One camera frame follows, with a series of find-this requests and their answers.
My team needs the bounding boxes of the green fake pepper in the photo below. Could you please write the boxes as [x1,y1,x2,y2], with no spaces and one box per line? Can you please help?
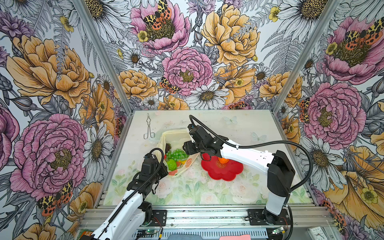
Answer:
[167,159,178,172]

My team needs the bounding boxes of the orange fake fruit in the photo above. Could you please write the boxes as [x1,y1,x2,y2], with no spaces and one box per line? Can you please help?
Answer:
[218,158,230,165]

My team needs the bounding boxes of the red flower-shaped bowl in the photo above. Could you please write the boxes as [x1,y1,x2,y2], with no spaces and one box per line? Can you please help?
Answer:
[201,154,244,182]

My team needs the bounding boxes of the dark purple fake mangosteen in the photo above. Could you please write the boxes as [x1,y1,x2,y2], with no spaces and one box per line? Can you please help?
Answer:
[165,143,172,153]

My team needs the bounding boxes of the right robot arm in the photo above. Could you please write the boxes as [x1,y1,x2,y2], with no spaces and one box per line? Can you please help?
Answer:
[183,124,296,225]

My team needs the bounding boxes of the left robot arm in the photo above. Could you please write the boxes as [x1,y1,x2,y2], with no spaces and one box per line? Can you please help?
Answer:
[80,148,168,240]

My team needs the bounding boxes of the green fake grapes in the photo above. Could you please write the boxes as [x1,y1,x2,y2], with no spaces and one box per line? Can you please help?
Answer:
[166,149,189,162]

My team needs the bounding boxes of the metal tongs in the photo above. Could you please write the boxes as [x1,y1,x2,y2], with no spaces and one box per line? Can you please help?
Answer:
[143,114,156,140]

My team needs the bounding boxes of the small circuit board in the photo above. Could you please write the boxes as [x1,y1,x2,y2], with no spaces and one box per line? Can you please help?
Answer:
[135,230,164,240]

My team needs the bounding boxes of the pink cloth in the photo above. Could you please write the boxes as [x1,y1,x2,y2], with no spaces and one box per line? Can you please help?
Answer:
[219,235,251,240]

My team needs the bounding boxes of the white clock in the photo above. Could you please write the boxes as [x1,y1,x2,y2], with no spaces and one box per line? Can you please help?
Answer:
[308,226,329,240]

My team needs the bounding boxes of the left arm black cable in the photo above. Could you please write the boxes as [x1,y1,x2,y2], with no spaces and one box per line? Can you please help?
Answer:
[95,147,166,240]

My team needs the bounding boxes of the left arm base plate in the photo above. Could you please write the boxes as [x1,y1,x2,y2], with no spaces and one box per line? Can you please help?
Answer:
[148,210,168,227]

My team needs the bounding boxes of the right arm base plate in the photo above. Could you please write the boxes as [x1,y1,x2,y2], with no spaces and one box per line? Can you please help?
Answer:
[244,209,291,226]

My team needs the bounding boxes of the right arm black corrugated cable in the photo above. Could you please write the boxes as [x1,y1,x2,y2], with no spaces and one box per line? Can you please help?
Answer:
[188,114,314,240]

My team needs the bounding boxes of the aluminium front rail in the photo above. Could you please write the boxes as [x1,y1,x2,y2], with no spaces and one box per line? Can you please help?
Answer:
[79,205,334,230]

